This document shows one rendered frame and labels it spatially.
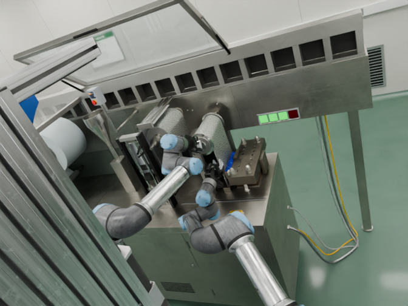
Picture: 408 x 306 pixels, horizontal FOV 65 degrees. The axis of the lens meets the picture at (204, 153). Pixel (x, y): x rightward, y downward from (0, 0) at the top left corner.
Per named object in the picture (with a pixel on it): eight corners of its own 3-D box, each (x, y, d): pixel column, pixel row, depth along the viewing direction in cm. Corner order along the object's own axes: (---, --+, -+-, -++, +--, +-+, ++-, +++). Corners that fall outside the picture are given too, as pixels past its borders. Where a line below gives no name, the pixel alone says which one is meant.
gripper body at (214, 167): (219, 161, 179) (213, 174, 170) (223, 173, 183) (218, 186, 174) (206, 162, 182) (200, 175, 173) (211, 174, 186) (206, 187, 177)
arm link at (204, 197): (197, 209, 166) (192, 196, 162) (204, 194, 174) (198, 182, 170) (211, 208, 162) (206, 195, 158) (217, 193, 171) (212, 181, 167)
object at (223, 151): (223, 175, 192) (213, 150, 183) (231, 152, 210) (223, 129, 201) (223, 175, 192) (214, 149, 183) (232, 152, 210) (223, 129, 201)
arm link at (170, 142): (157, 150, 151) (159, 132, 151) (170, 152, 161) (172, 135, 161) (172, 152, 147) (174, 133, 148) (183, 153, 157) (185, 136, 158)
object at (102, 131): (122, 195, 236) (82, 129, 209) (131, 183, 247) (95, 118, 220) (138, 193, 230) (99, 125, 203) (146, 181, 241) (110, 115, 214)
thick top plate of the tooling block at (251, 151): (230, 185, 189) (227, 177, 186) (243, 147, 220) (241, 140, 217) (256, 183, 183) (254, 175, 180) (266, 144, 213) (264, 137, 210)
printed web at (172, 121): (175, 193, 214) (142, 129, 190) (186, 172, 232) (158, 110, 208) (229, 189, 198) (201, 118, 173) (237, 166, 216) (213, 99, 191)
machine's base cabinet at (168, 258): (35, 293, 316) (-23, 232, 274) (74, 241, 365) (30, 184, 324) (297, 320, 208) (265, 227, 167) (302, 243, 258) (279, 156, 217)
